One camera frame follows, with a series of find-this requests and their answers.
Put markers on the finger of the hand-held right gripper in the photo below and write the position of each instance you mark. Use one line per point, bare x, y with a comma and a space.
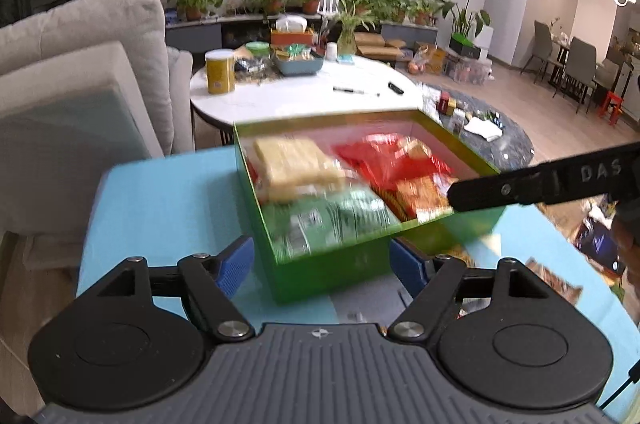
492, 191

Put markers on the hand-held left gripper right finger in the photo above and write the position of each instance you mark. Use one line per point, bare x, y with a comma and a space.
407, 265

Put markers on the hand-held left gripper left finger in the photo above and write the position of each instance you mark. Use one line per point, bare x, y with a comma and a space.
234, 265

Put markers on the yellow label snack packet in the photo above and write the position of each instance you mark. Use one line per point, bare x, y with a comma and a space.
422, 199

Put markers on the green cardboard box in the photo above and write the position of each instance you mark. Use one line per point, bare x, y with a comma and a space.
325, 276

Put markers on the green snack packet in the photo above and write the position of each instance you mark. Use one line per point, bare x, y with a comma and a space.
327, 219

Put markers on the red snack packet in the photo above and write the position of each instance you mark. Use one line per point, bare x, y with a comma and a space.
385, 159

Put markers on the sliced toast packet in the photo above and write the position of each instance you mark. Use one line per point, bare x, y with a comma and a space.
295, 164

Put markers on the dark marble round table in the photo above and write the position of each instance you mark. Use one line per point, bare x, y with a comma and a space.
505, 144

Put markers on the white cloth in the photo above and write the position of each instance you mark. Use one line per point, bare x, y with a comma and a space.
482, 130

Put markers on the red stool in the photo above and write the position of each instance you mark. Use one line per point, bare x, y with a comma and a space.
611, 105

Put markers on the dark small bottle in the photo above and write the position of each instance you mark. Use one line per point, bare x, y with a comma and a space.
457, 123

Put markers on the teal tablecloth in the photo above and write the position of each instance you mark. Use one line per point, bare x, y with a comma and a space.
165, 204

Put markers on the brown snack packet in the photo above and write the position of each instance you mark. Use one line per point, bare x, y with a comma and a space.
555, 283

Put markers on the clear plastic storage boxes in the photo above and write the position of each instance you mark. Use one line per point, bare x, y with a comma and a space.
470, 69

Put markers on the black marker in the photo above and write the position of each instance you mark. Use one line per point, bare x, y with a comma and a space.
396, 88

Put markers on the green and black box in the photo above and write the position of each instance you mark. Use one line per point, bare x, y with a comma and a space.
467, 48

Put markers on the plastic bag of fruit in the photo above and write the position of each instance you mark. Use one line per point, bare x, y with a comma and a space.
422, 62

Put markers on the black pen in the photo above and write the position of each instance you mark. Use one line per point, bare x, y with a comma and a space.
355, 91

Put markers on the large leaf plant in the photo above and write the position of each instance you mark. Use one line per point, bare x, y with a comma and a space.
467, 12

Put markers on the open cardboard box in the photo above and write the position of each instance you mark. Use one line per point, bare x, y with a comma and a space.
380, 45

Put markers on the white round table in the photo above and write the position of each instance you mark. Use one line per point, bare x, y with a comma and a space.
310, 97

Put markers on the yellow can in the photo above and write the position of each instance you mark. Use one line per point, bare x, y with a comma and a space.
221, 72

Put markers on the blue tray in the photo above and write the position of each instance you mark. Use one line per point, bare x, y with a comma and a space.
299, 63

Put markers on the small white cup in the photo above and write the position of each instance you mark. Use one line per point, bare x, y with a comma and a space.
332, 52

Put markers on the glass vase with plant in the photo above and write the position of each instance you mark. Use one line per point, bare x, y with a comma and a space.
352, 29

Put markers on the green bowl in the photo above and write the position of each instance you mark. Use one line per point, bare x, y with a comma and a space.
258, 49

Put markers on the beige sofa armchair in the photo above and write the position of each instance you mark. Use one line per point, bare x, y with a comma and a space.
75, 104

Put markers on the grey television cabinet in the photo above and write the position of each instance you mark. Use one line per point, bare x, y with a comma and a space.
195, 37

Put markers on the orange tissue box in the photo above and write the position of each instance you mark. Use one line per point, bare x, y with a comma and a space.
292, 33

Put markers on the small white fence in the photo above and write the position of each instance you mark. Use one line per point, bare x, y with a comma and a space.
330, 6

